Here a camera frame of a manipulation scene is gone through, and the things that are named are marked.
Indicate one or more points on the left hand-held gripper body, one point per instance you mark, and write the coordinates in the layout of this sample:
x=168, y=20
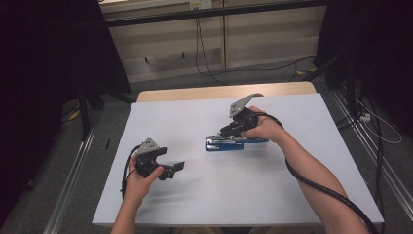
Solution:
x=147, y=161

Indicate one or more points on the black horizontal metal bar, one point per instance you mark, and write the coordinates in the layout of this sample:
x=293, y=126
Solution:
x=211, y=13

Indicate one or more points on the person's left hand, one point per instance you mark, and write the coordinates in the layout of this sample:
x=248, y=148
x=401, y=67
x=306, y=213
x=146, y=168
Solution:
x=138, y=187

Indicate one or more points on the blue stapler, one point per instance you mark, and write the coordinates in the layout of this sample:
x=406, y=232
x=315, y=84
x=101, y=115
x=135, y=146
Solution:
x=224, y=146

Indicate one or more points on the black curtain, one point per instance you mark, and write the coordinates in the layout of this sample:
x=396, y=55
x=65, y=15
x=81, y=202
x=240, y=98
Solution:
x=45, y=65
x=373, y=48

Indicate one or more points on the white table sheet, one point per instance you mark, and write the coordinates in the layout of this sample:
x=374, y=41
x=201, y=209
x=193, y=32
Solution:
x=227, y=188

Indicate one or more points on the white plug adapter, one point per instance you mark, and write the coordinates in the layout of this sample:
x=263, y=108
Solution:
x=365, y=117

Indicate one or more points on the white wall power socket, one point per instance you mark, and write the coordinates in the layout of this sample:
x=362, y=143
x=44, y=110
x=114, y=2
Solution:
x=201, y=4

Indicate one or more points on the yellow floor tape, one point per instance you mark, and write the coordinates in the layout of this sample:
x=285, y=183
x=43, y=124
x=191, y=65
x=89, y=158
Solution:
x=307, y=71
x=74, y=114

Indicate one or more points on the aluminium floor rail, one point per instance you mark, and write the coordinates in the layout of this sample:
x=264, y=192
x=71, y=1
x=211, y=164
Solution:
x=367, y=143
x=69, y=182

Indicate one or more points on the person's right hand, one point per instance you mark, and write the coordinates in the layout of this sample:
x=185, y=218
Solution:
x=268, y=128

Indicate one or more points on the wooden table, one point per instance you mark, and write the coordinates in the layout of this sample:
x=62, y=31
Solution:
x=211, y=92

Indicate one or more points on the black tripod stand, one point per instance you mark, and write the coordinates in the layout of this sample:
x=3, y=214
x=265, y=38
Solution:
x=337, y=71
x=86, y=110

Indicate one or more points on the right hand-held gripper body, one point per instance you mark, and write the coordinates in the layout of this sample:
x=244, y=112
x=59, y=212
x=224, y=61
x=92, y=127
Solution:
x=246, y=120

